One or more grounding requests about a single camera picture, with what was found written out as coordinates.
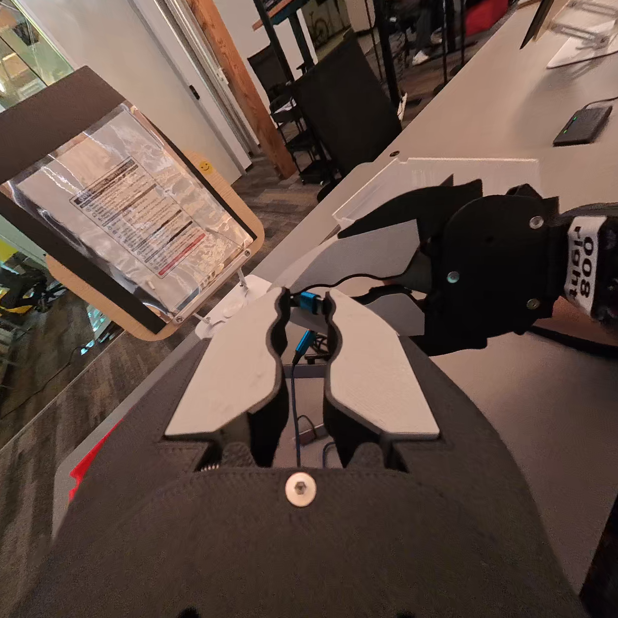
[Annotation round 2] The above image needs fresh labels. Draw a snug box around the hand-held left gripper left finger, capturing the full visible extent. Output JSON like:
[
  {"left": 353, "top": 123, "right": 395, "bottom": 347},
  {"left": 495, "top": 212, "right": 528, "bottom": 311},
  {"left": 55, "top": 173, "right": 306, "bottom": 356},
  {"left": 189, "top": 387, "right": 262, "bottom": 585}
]
[{"left": 164, "top": 287, "right": 292, "bottom": 468}]

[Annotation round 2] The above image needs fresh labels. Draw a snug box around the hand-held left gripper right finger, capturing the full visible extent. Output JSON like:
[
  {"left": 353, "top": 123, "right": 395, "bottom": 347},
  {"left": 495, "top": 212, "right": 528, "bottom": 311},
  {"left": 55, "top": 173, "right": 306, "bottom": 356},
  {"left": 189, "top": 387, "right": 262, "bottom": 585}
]
[{"left": 323, "top": 289, "right": 441, "bottom": 468}]

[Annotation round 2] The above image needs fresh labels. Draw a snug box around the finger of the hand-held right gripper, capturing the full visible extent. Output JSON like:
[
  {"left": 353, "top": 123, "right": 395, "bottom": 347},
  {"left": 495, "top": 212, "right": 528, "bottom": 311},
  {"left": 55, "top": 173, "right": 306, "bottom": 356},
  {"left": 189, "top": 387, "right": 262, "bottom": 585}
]
[
  {"left": 270, "top": 220, "right": 422, "bottom": 293},
  {"left": 355, "top": 287, "right": 426, "bottom": 336}
]

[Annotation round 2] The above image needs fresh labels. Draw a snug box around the blue braided multi-head cable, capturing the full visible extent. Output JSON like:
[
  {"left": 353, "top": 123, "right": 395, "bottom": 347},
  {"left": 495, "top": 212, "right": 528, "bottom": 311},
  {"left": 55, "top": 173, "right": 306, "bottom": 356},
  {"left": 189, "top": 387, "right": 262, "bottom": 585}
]
[{"left": 290, "top": 291, "right": 331, "bottom": 468}]

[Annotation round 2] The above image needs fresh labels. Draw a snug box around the grey usb hub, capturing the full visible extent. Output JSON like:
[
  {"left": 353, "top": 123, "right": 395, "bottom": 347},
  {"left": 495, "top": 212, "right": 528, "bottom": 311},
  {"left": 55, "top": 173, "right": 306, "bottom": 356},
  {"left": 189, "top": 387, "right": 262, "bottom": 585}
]
[{"left": 295, "top": 417, "right": 326, "bottom": 442}]

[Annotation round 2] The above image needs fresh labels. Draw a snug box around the red plastic bin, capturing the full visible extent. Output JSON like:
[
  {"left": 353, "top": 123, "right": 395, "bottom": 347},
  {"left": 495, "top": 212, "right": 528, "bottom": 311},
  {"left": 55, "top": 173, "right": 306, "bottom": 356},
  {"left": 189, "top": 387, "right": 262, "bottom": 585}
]
[{"left": 69, "top": 419, "right": 121, "bottom": 503}]

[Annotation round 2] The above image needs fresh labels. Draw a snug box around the white board stand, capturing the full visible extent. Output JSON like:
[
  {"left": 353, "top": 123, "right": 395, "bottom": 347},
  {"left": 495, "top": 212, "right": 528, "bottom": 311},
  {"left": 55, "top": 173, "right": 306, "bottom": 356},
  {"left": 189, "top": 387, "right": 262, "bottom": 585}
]
[
  {"left": 194, "top": 275, "right": 273, "bottom": 339},
  {"left": 547, "top": 0, "right": 618, "bottom": 69}
]

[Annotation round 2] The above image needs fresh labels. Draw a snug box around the white plastic bin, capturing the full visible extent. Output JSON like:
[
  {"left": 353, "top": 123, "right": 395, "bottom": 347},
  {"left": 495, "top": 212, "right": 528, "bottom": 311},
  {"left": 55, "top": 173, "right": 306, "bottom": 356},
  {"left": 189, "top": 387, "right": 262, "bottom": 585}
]
[{"left": 332, "top": 157, "right": 539, "bottom": 242}]

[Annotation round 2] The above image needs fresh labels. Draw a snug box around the black office chair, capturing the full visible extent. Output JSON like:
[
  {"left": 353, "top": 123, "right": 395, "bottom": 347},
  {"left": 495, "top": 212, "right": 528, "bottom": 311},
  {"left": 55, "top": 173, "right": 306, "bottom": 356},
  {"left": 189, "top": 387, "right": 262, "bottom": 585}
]
[{"left": 292, "top": 31, "right": 402, "bottom": 179}]

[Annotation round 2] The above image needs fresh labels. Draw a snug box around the black device with green lights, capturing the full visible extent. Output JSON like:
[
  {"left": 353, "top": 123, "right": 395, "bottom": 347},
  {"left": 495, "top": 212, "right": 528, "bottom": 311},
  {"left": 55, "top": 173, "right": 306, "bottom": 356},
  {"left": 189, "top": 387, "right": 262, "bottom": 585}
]
[{"left": 553, "top": 104, "right": 614, "bottom": 146}]

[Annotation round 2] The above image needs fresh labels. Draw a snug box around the instruction sheet in plastic sleeve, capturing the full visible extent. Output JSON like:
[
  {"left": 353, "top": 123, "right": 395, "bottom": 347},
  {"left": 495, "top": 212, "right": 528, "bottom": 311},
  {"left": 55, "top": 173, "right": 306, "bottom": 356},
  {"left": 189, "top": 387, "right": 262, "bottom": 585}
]
[{"left": 0, "top": 65, "right": 265, "bottom": 341}]

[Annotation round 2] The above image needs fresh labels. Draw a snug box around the black mesh chair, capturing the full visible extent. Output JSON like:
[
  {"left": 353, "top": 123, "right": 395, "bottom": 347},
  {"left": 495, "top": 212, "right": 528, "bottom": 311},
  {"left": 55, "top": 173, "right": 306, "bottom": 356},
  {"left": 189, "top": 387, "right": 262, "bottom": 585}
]
[{"left": 247, "top": 46, "right": 310, "bottom": 160}]

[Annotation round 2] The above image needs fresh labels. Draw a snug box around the wooden post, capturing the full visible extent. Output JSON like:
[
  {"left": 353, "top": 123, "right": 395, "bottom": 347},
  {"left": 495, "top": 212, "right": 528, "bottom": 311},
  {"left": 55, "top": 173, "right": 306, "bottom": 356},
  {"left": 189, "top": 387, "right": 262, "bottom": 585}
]
[{"left": 186, "top": 0, "right": 297, "bottom": 179}]

